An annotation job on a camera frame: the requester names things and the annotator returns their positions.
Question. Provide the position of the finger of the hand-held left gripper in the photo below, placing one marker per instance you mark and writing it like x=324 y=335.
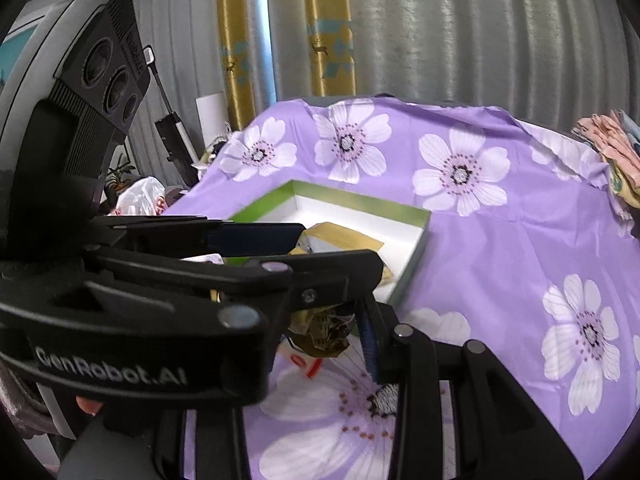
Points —
x=280 y=275
x=250 y=239

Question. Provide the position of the potted green plant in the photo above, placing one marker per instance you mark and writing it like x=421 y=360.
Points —
x=120 y=172

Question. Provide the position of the grey pleated curtain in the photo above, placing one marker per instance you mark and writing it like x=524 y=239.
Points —
x=450 y=25

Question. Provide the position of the green cardboard box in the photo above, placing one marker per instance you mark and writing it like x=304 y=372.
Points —
x=350 y=210

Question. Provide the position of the white plastic bag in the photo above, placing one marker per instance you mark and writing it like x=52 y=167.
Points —
x=142 y=197

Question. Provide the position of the white board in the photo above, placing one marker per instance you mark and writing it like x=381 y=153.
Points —
x=212 y=112

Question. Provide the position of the gold patterned curtain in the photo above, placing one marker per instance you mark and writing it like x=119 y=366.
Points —
x=235 y=35
x=330 y=25

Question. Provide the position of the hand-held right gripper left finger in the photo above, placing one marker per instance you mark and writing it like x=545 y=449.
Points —
x=220 y=445

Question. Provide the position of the pile of small snack packets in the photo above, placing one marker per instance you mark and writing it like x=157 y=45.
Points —
x=345 y=245

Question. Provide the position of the black stick vacuum cleaner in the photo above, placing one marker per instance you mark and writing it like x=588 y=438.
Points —
x=172 y=145

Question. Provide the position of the person's left hand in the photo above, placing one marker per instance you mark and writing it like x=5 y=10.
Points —
x=89 y=405

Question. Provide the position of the stack of folded cloths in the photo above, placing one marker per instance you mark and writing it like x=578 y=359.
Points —
x=615 y=155

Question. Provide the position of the gold snack wrapper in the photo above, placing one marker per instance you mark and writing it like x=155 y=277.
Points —
x=320 y=335

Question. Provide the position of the purple floral cloth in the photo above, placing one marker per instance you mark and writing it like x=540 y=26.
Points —
x=500 y=270

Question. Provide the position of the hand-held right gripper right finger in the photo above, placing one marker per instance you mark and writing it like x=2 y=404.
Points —
x=369 y=345

